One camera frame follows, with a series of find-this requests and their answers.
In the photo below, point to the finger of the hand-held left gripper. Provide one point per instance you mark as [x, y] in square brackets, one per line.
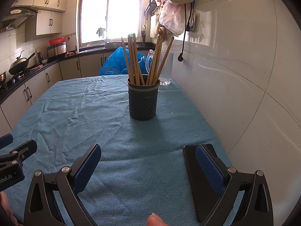
[25, 148]
[6, 140]

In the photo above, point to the beige base cabinets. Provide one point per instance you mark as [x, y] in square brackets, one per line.
[70, 69]

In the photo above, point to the dark countertop utensil holder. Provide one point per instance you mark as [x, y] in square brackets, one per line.
[143, 38]

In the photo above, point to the blue plastic bag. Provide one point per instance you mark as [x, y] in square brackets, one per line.
[112, 63]

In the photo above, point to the white cutting board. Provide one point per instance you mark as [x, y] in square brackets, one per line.
[153, 27]

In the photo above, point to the steel sink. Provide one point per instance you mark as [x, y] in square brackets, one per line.
[110, 45]

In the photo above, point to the translucent pink plastic bag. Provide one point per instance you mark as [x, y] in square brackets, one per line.
[171, 18]

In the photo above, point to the person's left hand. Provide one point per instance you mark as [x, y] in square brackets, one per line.
[5, 202]

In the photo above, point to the steel kettle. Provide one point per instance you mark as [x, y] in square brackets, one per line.
[40, 57]

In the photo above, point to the bunch of wooden chopsticks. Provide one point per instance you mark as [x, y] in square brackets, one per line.
[135, 63]

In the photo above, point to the pink cloth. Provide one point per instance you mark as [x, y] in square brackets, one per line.
[69, 54]
[36, 67]

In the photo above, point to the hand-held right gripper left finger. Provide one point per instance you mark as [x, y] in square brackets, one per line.
[85, 167]

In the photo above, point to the silver rice cooker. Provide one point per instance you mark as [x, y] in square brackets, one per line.
[57, 50]

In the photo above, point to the blue tablecloth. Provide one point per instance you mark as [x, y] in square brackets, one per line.
[94, 113]

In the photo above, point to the black kitchen countertop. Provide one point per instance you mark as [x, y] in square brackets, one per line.
[54, 62]

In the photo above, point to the clear glass pitcher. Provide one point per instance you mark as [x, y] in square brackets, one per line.
[167, 73]

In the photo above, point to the beige wall cabinet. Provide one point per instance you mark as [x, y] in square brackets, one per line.
[44, 24]

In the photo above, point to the kitchen window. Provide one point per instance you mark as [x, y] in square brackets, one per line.
[110, 11]

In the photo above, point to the black wok with lid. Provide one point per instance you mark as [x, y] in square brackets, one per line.
[20, 64]

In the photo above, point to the dark perforated chopstick holder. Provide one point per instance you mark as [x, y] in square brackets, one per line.
[143, 101]

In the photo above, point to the wall-mounted metal rack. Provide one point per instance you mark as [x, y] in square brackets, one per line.
[151, 7]

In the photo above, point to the steel range hood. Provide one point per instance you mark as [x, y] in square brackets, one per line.
[16, 16]

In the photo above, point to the person's right hand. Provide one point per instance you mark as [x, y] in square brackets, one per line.
[156, 221]

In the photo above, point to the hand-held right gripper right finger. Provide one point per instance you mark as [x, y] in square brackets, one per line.
[209, 167]

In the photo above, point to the black gas stove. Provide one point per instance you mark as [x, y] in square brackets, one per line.
[16, 77]

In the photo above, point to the steel pot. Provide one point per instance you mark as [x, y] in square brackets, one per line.
[2, 78]

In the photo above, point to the red plastic basin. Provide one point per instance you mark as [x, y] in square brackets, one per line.
[57, 41]

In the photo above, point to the white wall socket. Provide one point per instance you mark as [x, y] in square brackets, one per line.
[194, 22]

